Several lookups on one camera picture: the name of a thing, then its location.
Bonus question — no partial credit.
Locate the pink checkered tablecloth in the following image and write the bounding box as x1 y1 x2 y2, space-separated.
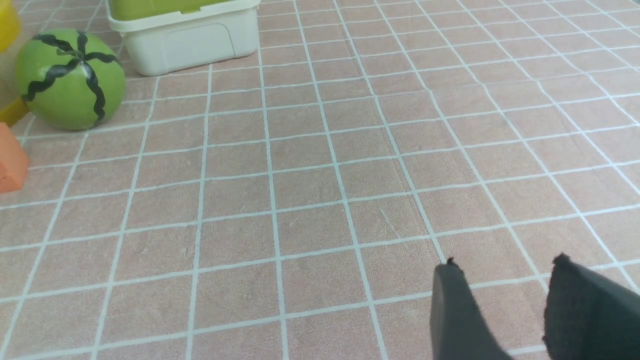
1 0 639 360

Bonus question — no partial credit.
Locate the orange foam cube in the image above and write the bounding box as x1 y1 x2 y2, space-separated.
0 122 30 194

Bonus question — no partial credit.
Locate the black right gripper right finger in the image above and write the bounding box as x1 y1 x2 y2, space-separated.
542 253 640 360

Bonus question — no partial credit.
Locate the green white storage box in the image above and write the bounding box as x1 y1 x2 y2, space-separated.
106 0 260 76

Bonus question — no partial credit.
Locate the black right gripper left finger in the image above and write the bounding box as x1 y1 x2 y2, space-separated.
430 257 512 360

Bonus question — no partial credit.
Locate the yellow woven steamer lid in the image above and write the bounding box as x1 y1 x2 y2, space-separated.
0 0 22 53

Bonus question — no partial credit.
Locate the bamboo steamer base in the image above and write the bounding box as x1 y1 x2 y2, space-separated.
0 47 31 127

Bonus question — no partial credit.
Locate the green toy watermelon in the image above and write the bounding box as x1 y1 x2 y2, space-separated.
14 28 127 132

